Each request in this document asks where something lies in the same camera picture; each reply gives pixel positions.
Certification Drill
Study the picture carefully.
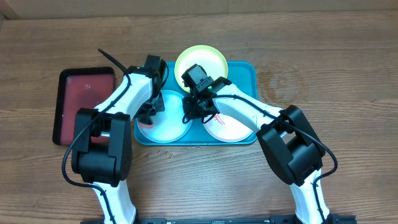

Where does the black and red tray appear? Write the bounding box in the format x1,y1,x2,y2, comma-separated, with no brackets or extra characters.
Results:
52,67,116,146

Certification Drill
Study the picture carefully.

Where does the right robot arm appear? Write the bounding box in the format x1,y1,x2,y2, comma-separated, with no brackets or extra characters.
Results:
182,64,330,223

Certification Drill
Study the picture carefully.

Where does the white plate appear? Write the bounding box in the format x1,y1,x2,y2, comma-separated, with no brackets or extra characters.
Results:
204,114,252,143

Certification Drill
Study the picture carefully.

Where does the teal plastic tray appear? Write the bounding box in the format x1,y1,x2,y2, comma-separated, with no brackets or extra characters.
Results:
133,60,261,146

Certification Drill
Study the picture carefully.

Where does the light blue plate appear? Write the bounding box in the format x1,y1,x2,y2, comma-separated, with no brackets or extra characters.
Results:
134,90,192,144

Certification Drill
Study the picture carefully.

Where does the orange and green sponge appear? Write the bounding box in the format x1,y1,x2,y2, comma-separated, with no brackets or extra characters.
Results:
137,122,154,129

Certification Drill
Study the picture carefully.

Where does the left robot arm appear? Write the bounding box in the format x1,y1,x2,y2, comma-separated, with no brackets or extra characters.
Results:
62,54,169,223

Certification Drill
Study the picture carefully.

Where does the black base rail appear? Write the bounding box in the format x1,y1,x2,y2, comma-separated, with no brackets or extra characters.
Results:
80,214,358,224

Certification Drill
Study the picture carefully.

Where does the yellow-green plate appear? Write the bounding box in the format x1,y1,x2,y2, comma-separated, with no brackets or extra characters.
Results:
174,45,228,93

